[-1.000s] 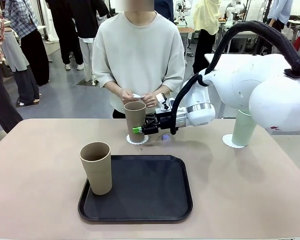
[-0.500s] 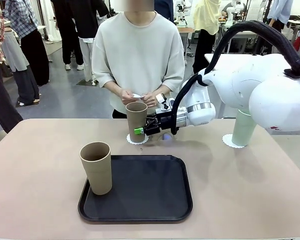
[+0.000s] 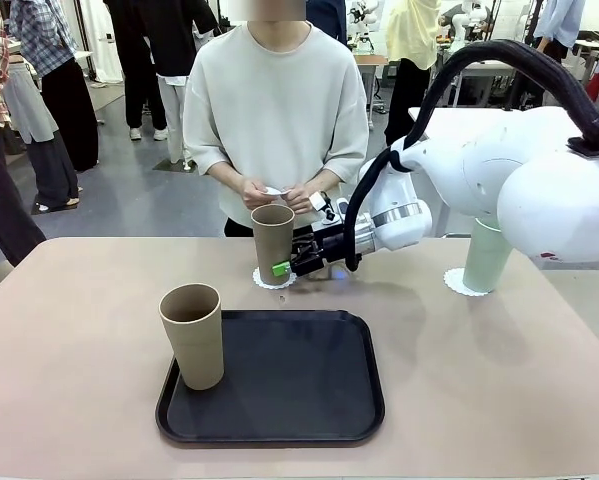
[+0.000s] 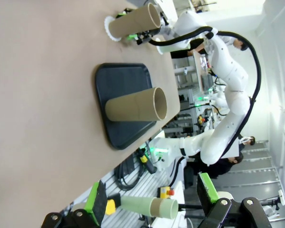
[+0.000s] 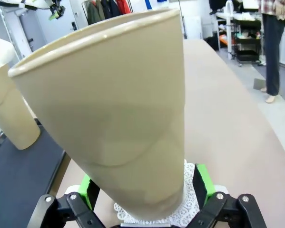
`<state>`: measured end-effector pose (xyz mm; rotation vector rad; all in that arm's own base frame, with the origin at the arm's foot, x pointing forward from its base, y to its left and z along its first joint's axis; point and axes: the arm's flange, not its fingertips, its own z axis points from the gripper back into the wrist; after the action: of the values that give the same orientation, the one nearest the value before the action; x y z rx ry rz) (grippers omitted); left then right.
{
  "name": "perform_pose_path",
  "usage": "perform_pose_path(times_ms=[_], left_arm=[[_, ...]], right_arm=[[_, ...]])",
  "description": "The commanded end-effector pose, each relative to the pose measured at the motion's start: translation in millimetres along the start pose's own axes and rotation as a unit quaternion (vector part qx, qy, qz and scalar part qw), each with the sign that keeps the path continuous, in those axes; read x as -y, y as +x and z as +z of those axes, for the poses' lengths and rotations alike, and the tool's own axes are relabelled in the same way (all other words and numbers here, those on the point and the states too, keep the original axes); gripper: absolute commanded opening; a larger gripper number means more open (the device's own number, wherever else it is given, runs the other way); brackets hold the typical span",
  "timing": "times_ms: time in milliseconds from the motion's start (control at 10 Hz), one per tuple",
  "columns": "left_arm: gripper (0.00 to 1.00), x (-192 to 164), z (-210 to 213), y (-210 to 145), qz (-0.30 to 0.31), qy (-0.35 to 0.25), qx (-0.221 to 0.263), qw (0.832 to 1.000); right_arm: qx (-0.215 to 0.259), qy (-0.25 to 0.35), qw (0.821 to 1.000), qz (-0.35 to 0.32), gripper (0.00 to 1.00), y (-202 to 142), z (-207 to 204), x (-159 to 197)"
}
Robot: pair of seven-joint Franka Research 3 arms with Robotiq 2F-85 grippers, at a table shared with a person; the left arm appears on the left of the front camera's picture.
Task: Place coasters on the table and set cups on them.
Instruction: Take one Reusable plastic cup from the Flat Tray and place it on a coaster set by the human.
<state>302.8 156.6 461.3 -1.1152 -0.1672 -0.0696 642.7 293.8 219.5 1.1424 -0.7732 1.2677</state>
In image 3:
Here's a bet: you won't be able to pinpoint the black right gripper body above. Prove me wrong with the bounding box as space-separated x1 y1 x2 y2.
289 224 353 277

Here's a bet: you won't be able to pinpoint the dark brown tall cup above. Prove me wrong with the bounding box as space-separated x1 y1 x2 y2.
250 203 297 287

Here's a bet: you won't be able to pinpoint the light tan tall cup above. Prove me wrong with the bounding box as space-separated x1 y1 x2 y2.
158 283 226 392

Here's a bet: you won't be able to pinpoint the pale green tall cup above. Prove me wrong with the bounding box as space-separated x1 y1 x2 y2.
462 217 513 294

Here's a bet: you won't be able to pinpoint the person's right forearm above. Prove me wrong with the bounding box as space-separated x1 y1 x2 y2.
210 164 253 194

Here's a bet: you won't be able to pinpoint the person's left forearm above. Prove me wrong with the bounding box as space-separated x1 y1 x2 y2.
303 166 343 194

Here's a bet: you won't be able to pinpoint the person's left hand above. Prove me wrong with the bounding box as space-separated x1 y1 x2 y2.
280 181 323 214

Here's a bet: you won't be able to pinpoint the person's right hand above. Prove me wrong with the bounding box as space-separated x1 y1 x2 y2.
238 178 273 211

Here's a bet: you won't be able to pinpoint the black plastic tray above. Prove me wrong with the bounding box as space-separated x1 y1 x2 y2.
155 309 386 448

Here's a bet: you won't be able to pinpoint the person in cream sweater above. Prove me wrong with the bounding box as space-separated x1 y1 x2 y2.
182 22 370 234

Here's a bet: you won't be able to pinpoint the person in navy top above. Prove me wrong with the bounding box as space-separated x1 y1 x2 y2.
306 0 351 49

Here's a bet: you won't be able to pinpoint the person in black white sneakers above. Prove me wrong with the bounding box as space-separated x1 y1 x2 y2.
102 0 170 143

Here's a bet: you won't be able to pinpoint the person in yellow shirt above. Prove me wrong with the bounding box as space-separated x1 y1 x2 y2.
383 0 443 149

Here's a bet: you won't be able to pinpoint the person black top white trousers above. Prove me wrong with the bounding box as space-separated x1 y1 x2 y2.
143 0 221 174

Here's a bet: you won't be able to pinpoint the person blue plaid black skirt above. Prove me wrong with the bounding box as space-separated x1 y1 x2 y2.
9 0 101 174

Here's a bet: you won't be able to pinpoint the person in gray skirt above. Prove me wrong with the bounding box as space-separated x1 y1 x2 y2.
1 53 83 215

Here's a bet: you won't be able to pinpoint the person in light blue shirt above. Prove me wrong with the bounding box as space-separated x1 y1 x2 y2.
528 0 588 56

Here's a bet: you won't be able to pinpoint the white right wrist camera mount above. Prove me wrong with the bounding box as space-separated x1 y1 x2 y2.
307 191 351 225

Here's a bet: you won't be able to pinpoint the black braided cable sleeve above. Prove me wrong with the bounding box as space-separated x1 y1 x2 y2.
342 39 599 272

